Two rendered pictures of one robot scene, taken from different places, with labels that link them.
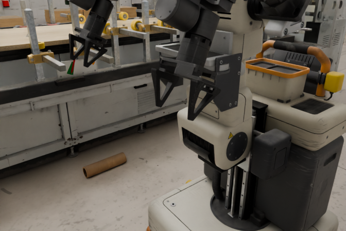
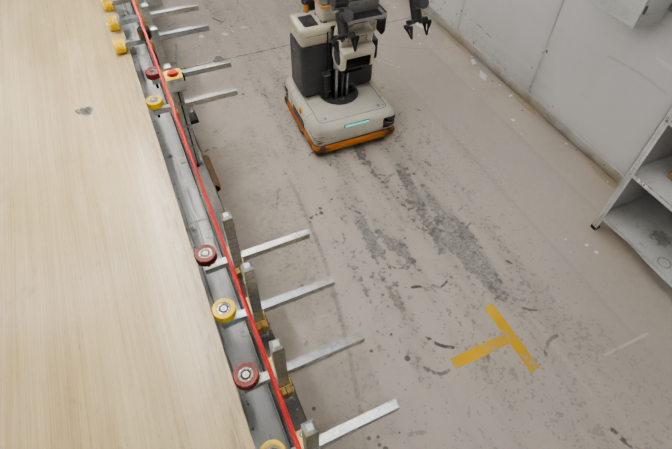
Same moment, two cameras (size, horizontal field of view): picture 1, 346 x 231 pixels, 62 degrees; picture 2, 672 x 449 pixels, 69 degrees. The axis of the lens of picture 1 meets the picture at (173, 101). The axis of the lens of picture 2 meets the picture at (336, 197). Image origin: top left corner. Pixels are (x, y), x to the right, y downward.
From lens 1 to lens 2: 2.78 m
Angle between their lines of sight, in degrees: 65
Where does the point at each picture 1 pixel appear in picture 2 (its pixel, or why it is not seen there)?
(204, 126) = (364, 49)
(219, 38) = (372, 1)
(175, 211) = (331, 119)
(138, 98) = not seen: hidden behind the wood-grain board
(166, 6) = (424, 3)
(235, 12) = not seen: outside the picture
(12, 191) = not seen: hidden behind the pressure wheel
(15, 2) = not seen: outside the picture
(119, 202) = (265, 171)
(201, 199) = (325, 106)
